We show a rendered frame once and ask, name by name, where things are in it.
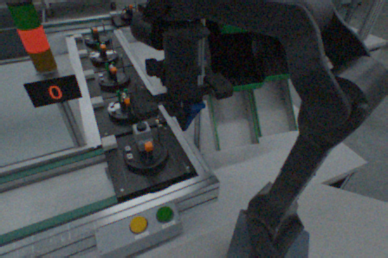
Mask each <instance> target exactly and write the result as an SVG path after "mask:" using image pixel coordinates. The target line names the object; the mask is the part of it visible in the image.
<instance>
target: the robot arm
mask: <svg viewBox="0 0 388 258"><path fill-rule="evenodd" d="M137 6H138V11H137V12H136V13H135V15H134V16H133V19H132V24H131V26H130V29H131V32H132V36H133V37H134V39H136V40H137V41H139V42H142V43H144V44H146V45H147V46H149V47H151V48H153V49H156V50H158V51H163V50H164V57H165V58H164V59H163V60H158V61H157V59H155V58H150V59H145V70H146V72H147V75H149V76H150V77H153V76H156V78H160V85H161V86H165V88H166V91H167V92H166V93H163V94H155V95H152V94H151V92H150V90H149V89H145V90H142V91H137V92H133V93H131V94H130V96H129V101H130V104H131V105H132V109H133V111H134V113H135V115H136V117H137V119H139V120H143V119H150V118H152V117H158V114H159V111H158V106H161V105H163V107H164V109H165V110H166V111H167V113H168V115H169V116H170V117H176V120H177V122H178V124H179V126H180V127H181V130H182V131H183V132H184V131H186V130H187V129H188V127H189V125H190V124H191V122H192V121H193V120H194V119H195V117H196V116H197V115H198V113H199V112H200V111H201V109H204V108H206V104H204V102H203V99H202V98H203V96H205V95H207V94H212V92H215V98H217V99H218V100H221V99H226V98H229V97H231V96H232V94H233V89H234V88H233V87H232V84H231V83H230V82H229V81H227V79H226V78H224V77H223V76H222V75H221V74H220V73H216V74H211V75H205V76H204V82H203V84H202V85H198V76H199V75H201V73H202V69H201V68H200V67H199V40H200V39H204V38H205V37H207V36H210V32H209V30H208V29H207V27H205V26H204V25H203V24H202V21H201V20H200V19H205V20H208V21H213V22H216V23H223V24H225V25H228V26H233V27H236V28H239V29H246V30H248V31H254V32H256V33H259V34H264V35H269V36H273V37H276V38H277V39H280V42H281V44H282V46H283V47H284V48H285V52H286V55H287V63H288V70H289V77H290V80H291V82H292V85H293V86H294V89H295V91H296V92H297V94H298V95H299V96H300V99H301V104H300V110H299V112H298V115H297V126H298V130H299V135H298V136H297V140H296V141H295V142H294V145H293V146H292V149H291V151H290V152H289V154H288V156H287V158H286V160H285V161H284V164H283V166H282V167H281V169H280V171H279V174H278V175H277V177H276V180H275V181H274V183H273V184H272V183H271V182H270V181H269V182H268V183H267V184H266V185H265V186H264V187H263V188H262V189H261V190H260V191H259V192H258V193H257V194H256V195H254V196H253V197H252V198H251V199H250V200H249V203H248V208H247V209H246V210H245V211H244V212H243V214H245V215H246V216H245V222H246V223H247V224H248V232H249V239H250V243H251V244H252V245H251V249H250V254H249V258H286V256H287V252H288V250H289V247H290V246H291V245H292V243H293V242H294V240H295V239H297V236H299V234H300V233H301V231H302V230H303V229H304V228H305V227H304V226H303V224H302V221H301V220H300V218H299V216H298V215H297V208H298V206H299V204H298V202H297V200H299V198H300V195H301V193H302V192H303V191H304V190H305V188H306V187H307V185H308V184H309V182H310V180H311V179H312V178H313V176H315V175H316V174H315V173H316V171H318V169H319V168H320V166H321V165H322V164H323V162H324V161H325V160H326V158H327V156H328V154H329V153H331V150H332V149H333V148H335V147H336V146H337V145H339V144H340V143H342V141H343V140H345V139H346V138H347V137H348V136H349V135H351V134H352V133H353V132H354V131H355V130H357V129H358V127H360V125H362V124H363V122H364V121H365V120H366V119H367V118H368V117H369V115H370V114H372V112H374V109H375V108H377V106H378V105H379V103H381V102H382V100H383V99H384V98H385V97H386V96H387V95H388V69H387V68H386V67H385V66H384V64H383V63H381V62H380V61H377V60H376V59H373V58H372V56H371V54H370V51H368V49H367V46H366V45H365V43H364V41H363V40H362V38H361V37H359V35H357V34H356V32H354V31H353V29H351V27H349V26H348V24H346V22H344V21H343V19H341V18H340V15H339V14H338V11H337V10H336V9H335V7H334V6H333V3H332V1H330V0H147V1H146V2H143V3H138V4H137ZM194 19H197V20H195V21H189V20H194ZM326 57H327V58H328V59H329V61H330V62H331V63H332V66H333V67H332V68H331V69H329V67H328V65H327V58H326ZM181 101H182V102H183V107H181Z"/></svg>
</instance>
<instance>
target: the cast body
mask: <svg viewBox="0 0 388 258"><path fill-rule="evenodd" d="M133 134H134V139H135V141H136V143H137V146H138V148H139V151H140V152H142V151H145V150H146V149H145V143H144V142H145V141H147V140H149V142H152V148H154V144H153V140H152V133H151V130H150V127H149V126H148V125H147V122H139V123H138V124H137V125H133Z"/></svg>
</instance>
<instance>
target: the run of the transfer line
mask: <svg viewBox="0 0 388 258"><path fill-rule="evenodd" d="M102 21H103V23H104V26H105V32H106V34H109V33H113V32H114V34H121V33H122V34H124V37H125V38H126V40H127V41H128V42H129V43H131V42H138V41H137V40H136V39H134V37H133V36H132V32H131V29H130V26H121V27H119V28H118V29H117V27H116V26H115V23H113V20H112V18H111V17H110V15H102V16H92V17H82V18H76V19H72V20H61V21H56V22H51V23H49V22H46V23H42V28H43V30H44V34H45V36H46V37H47V38H48V43H49V46H50V48H51V51H52V53H53V55H60V54H68V45H67V41H74V35H78V34H81V37H83V36H85V35H92V33H91V30H90V28H92V29H93V28H94V27H97V30H98V32H99V34H105V33H104V29H103V27H102Z"/></svg>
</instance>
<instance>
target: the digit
mask: <svg viewBox="0 0 388 258"><path fill-rule="evenodd" d="M40 85H41V86H42V91H43V92H44V93H45V96H46V98H47V99H48V103H49V104H50V103H53V102H57V101H62V100H67V99H68V97H67V94H66V91H65V89H64V86H63V85H62V83H61V80H58V81H50V82H46V83H40Z"/></svg>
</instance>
